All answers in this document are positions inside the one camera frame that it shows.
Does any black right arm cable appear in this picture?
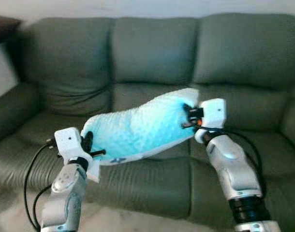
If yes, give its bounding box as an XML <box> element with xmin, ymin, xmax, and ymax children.
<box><xmin>201</xmin><ymin>127</ymin><xmax>264</xmax><ymax>194</ymax></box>

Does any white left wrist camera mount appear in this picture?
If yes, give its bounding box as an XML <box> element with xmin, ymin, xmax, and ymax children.
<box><xmin>54</xmin><ymin>127</ymin><xmax>92</xmax><ymax>165</ymax></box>

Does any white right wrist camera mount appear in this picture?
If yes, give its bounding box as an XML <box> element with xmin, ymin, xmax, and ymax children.
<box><xmin>194</xmin><ymin>98</ymin><xmax>227</xmax><ymax>145</ymax></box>

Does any teal dotted plush pillow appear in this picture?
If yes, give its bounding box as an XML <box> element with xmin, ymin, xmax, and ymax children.
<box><xmin>81</xmin><ymin>87</ymin><xmax>200</xmax><ymax>183</ymax></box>

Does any green leather sofa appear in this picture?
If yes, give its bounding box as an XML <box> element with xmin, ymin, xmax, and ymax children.
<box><xmin>0</xmin><ymin>13</ymin><xmax>295</xmax><ymax>230</ymax></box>

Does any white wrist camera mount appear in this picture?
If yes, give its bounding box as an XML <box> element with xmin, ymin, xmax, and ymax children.
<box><xmin>194</xmin><ymin>98</ymin><xmax>227</xmax><ymax>145</ymax></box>
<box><xmin>54</xmin><ymin>127</ymin><xmax>92</xmax><ymax>165</ymax></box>

